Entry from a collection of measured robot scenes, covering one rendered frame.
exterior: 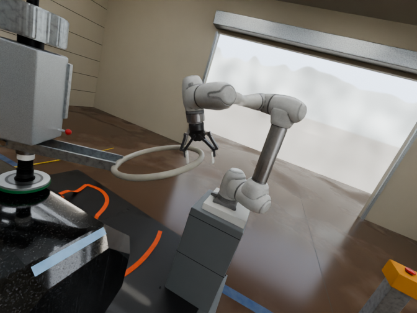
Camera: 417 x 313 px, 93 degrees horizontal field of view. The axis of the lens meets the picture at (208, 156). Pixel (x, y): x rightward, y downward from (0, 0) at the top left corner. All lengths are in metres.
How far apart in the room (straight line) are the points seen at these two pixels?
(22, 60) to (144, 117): 5.61
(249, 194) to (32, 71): 1.23
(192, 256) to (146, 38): 6.16
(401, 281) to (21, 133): 1.85
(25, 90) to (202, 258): 1.40
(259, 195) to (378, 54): 4.53
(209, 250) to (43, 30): 1.50
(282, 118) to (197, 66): 4.84
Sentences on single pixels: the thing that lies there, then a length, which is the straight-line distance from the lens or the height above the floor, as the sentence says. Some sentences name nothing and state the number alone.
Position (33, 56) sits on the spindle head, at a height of 1.49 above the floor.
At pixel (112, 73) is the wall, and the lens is 7.49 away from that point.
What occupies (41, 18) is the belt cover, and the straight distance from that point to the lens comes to 1.15.
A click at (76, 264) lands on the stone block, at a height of 0.74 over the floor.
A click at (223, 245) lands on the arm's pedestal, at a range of 1.51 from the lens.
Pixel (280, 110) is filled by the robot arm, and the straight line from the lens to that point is 1.22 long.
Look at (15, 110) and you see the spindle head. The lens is 1.20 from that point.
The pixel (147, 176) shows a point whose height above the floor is 1.17.
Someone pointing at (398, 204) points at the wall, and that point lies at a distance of 6.21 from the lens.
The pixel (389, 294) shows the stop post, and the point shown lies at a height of 0.95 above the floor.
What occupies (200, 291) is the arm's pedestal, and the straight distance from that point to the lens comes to 1.83.
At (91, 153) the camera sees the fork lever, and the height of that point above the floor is 1.08.
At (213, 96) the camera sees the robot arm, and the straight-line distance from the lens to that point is 0.78.
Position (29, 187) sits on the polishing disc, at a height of 0.86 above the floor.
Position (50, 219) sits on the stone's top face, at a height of 0.80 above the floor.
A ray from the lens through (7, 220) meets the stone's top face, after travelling 1.25.
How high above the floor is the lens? 1.56
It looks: 16 degrees down
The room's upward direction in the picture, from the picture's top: 18 degrees clockwise
